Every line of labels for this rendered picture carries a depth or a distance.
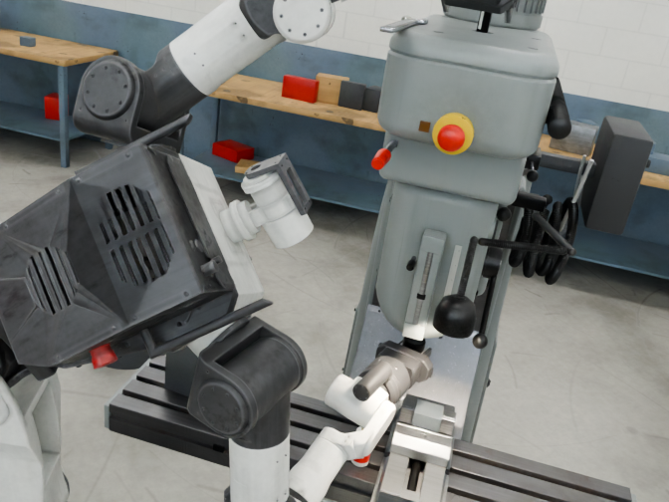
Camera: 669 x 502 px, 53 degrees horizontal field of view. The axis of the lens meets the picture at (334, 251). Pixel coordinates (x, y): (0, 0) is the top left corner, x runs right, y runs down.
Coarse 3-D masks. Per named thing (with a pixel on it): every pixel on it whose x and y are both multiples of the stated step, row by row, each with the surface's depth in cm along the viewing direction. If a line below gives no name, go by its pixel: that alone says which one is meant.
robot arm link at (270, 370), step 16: (240, 352) 96; (256, 352) 94; (272, 352) 95; (288, 352) 97; (240, 368) 90; (256, 368) 91; (272, 368) 93; (288, 368) 95; (256, 384) 90; (272, 384) 92; (288, 384) 95; (256, 400) 89; (272, 400) 92; (288, 400) 97; (272, 416) 95; (288, 416) 98; (256, 432) 95; (272, 432) 96; (288, 432) 99; (256, 448) 96
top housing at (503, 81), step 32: (416, 32) 101; (448, 32) 107; (480, 32) 114; (512, 32) 123; (416, 64) 100; (448, 64) 99; (480, 64) 97; (512, 64) 96; (544, 64) 97; (384, 96) 105; (416, 96) 101; (448, 96) 100; (480, 96) 99; (512, 96) 98; (544, 96) 99; (384, 128) 107; (416, 128) 103; (480, 128) 101; (512, 128) 100
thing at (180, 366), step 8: (168, 352) 159; (176, 352) 158; (184, 352) 157; (192, 352) 156; (168, 360) 160; (176, 360) 159; (184, 360) 158; (192, 360) 157; (168, 368) 161; (176, 368) 160; (184, 368) 159; (192, 368) 158; (168, 376) 162; (176, 376) 161; (184, 376) 160; (192, 376) 159; (168, 384) 163; (176, 384) 162; (184, 384) 161; (184, 392) 162
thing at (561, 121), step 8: (560, 88) 127; (560, 96) 118; (552, 104) 111; (560, 104) 110; (552, 112) 105; (560, 112) 103; (552, 120) 101; (560, 120) 100; (568, 120) 101; (552, 128) 101; (560, 128) 101; (568, 128) 100; (552, 136) 101; (560, 136) 101
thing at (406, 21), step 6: (402, 18) 112; (408, 18) 111; (390, 24) 98; (396, 24) 99; (402, 24) 101; (408, 24) 104; (414, 24) 109; (420, 24) 112; (384, 30) 94; (390, 30) 94; (396, 30) 96
